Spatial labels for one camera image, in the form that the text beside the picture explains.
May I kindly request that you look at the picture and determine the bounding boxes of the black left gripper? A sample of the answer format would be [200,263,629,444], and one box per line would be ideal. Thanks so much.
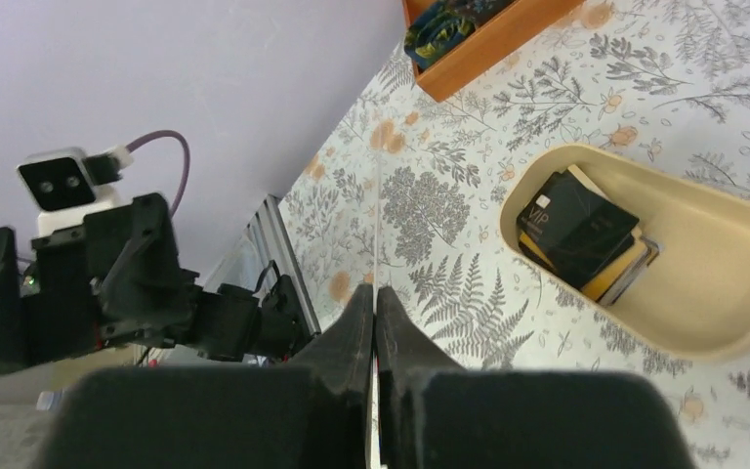
[0,192,195,375]

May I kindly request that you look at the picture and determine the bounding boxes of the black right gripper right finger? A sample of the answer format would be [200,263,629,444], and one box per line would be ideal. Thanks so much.
[374,287,693,468]

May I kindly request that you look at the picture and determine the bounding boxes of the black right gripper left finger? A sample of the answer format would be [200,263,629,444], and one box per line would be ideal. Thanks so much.
[33,283,374,468]

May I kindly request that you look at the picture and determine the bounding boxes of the white VIP card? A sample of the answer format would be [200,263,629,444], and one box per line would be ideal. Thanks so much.
[369,157,384,469]

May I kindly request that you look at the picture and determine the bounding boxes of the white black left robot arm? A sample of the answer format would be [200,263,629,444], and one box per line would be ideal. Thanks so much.
[0,193,313,375]

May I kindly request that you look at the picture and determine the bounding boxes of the floral patterned table mat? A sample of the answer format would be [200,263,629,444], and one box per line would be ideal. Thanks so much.
[282,1,750,468]

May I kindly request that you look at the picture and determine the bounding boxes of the beige oval plastic tray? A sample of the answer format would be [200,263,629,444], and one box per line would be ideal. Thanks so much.
[499,144,750,361]

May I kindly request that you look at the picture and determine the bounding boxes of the orange compartment organizer tray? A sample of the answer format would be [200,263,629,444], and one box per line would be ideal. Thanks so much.
[411,0,583,103]

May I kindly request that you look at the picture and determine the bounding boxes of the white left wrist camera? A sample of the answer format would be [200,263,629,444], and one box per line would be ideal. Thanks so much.
[17,146,133,236]

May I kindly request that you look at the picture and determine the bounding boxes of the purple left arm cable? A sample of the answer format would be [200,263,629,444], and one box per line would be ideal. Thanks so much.
[125,130,191,218]

